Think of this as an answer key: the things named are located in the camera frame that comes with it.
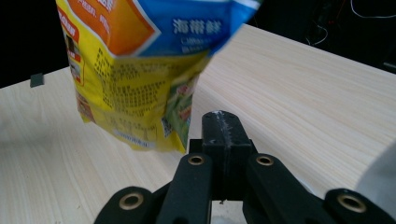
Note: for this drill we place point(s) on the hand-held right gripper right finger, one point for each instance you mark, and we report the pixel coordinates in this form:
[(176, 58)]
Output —
[(238, 143)]

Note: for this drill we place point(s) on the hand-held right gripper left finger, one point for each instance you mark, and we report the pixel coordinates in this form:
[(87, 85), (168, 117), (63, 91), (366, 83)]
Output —
[(218, 140)]

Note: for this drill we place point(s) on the yellow printed snack bag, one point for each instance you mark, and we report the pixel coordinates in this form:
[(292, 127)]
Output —
[(134, 71)]

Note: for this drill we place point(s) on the small black object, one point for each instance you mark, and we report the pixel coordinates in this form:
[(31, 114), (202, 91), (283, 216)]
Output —
[(36, 80)]

